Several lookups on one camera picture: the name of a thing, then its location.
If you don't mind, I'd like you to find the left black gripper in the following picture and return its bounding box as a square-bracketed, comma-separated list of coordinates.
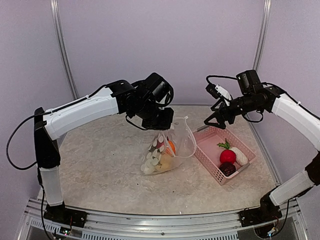
[132, 99, 174, 130]

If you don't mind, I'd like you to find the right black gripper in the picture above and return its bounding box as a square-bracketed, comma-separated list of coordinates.
[205, 92, 263, 129]

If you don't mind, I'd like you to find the red apple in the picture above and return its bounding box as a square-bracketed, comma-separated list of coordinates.
[156, 136, 167, 154]

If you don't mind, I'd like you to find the orange fruit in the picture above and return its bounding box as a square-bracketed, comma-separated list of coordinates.
[165, 140, 176, 157]

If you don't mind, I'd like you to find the clear dotted zip bag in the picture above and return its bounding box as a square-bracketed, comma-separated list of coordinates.
[140, 116, 197, 176]

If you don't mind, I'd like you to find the white radish with leaves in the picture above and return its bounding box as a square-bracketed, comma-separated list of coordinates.
[140, 140, 162, 175]

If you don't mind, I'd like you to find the dark purple fruit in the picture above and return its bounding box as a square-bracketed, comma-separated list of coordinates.
[219, 162, 237, 177]

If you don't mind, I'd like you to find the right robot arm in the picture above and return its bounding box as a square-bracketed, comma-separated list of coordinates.
[204, 69, 320, 222]

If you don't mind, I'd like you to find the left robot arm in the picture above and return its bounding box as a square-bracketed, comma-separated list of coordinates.
[16, 72, 174, 223]

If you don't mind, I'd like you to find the pink perforated plastic basket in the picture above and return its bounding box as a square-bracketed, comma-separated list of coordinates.
[193, 125, 256, 186]

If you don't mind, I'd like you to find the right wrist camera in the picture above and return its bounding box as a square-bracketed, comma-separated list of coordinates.
[205, 83, 232, 106]

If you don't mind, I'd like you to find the right aluminium frame post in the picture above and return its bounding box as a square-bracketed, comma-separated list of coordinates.
[252, 0, 272, 72]

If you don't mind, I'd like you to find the aluminium frame post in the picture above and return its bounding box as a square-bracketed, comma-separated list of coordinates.
[252, 0, 272, 72]
[50, 0, 79, 100]

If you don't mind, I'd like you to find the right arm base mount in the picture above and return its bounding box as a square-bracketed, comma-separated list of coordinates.
[238, 192, 283, 227]

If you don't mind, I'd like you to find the front aluminium rail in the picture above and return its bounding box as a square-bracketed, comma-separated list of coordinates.
[15, 198, 308, 240]

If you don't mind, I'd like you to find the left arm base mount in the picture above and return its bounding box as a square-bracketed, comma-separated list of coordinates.
[43, 196, 88, 228]

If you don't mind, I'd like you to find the left aluminium frame post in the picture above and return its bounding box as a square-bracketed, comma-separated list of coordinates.
[50, 0, 79, 100]

